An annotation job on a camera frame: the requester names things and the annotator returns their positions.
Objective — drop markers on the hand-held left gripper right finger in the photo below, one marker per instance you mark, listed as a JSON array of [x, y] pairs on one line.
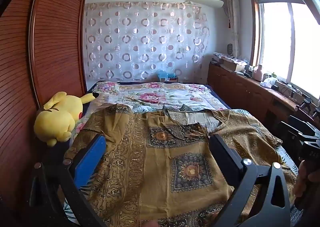
[[225, 159]]

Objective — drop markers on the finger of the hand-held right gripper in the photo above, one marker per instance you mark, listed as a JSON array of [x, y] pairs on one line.
[[303, 123], [292, 130]]

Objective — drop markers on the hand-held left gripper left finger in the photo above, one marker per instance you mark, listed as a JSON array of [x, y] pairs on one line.
[[90, 157]]

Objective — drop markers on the brown patterned shirt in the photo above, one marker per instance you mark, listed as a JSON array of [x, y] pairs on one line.
[[155, 167]]

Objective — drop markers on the person's right hand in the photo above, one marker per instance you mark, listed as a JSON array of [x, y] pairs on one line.
[[303, 179]]

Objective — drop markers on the leaf print bedsheet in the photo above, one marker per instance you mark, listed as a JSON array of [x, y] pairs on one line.
[[287, 162]]

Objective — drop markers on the yellow plush toy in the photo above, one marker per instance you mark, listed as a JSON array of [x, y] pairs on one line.
[[57, 119]]

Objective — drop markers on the white plastic bag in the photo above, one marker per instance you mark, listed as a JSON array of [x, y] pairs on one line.
[[267, 83]]

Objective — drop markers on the long wooden cabinet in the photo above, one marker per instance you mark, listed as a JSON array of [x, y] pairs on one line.
[[240, 89]]

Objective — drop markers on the pink kettle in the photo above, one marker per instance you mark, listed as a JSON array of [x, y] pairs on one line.
[[257, 73]]

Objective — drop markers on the wooden framed window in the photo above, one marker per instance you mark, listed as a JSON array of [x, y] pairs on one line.
[[277, 41]]

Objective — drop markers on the open cardboard box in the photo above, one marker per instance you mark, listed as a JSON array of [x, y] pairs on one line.
[[233, 65]]

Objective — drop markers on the small box with label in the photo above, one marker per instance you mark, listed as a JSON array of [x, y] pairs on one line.
[[170, 79]]

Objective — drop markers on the printed fabric bundle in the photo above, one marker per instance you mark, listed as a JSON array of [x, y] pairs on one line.
[[222, 56]]

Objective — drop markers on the round black desk fan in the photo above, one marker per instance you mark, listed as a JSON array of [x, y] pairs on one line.
[[230, 48]]

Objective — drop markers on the blue plastic bag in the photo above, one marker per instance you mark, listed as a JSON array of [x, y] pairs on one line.
[[165, 73]]

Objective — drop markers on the wooden slatted wardrobe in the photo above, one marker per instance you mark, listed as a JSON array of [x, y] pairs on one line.
[[50, 41]]

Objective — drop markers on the sheer circle patterned curtain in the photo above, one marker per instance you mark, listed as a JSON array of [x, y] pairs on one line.
[[140, 41]]

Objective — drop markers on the pale window curtain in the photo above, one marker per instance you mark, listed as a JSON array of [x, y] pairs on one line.
[[233, 16]]

